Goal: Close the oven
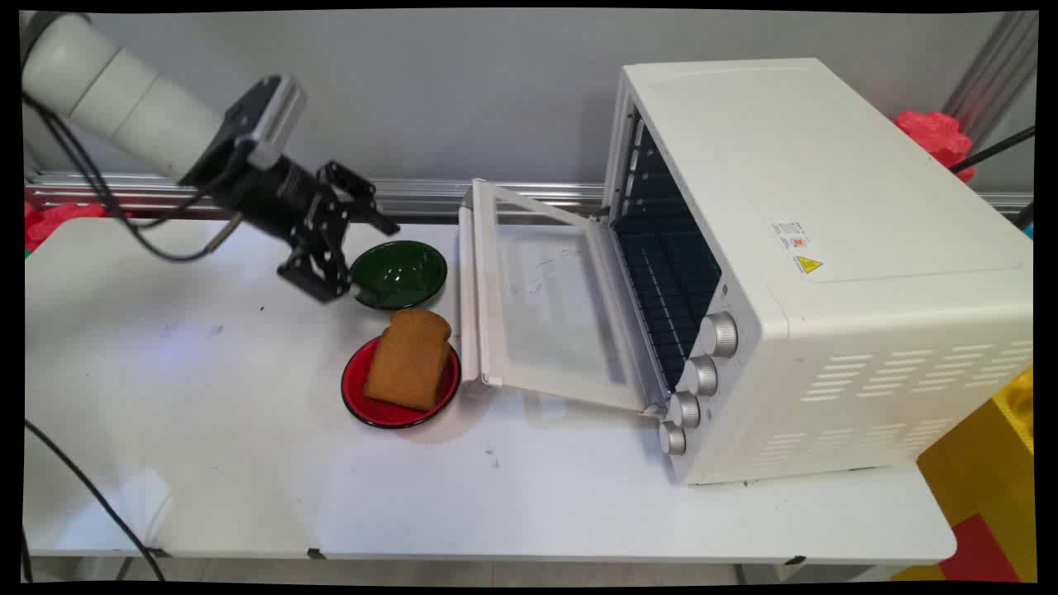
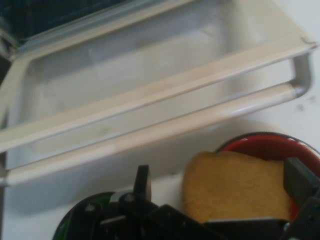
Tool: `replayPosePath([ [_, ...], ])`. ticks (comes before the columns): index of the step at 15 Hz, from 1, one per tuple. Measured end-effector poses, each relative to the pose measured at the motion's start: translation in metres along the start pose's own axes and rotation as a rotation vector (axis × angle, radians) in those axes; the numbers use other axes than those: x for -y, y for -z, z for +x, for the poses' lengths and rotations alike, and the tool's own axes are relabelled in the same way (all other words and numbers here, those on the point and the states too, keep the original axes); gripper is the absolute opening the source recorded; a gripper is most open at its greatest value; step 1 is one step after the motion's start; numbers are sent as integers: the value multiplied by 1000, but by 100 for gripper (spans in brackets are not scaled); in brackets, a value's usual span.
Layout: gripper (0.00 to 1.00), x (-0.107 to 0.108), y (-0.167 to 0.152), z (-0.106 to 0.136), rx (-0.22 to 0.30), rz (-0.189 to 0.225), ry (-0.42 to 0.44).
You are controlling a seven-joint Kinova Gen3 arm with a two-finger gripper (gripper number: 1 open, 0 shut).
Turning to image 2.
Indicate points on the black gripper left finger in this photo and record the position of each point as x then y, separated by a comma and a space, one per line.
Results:
143, 182

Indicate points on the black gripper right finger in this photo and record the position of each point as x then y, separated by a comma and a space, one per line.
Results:
300, 182

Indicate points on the white glass toaster oven door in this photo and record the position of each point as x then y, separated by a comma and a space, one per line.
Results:
150, 100

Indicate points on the red plate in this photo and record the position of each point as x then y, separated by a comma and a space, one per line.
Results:
262, 147

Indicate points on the slice of brown toast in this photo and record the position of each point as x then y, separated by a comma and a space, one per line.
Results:
232, 185

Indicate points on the dark green plate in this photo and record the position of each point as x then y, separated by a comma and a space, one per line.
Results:
75, 217

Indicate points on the white toaster oven body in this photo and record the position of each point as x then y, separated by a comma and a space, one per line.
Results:
25, 15

